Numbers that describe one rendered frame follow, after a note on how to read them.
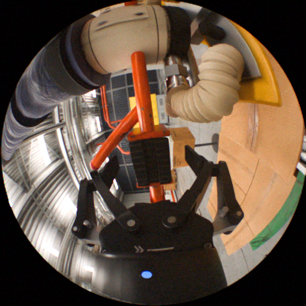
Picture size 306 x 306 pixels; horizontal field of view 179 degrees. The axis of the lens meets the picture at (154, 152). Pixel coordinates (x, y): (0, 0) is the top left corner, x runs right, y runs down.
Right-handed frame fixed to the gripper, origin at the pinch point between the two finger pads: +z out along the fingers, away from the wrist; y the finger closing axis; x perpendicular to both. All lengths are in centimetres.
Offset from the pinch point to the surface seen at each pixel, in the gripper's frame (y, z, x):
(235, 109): 32.0, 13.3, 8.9
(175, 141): 32, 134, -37
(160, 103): 79, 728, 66
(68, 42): -8.2, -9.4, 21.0
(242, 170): 72, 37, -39
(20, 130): -40.0, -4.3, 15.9
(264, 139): 32.0, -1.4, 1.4
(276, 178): 72, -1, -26
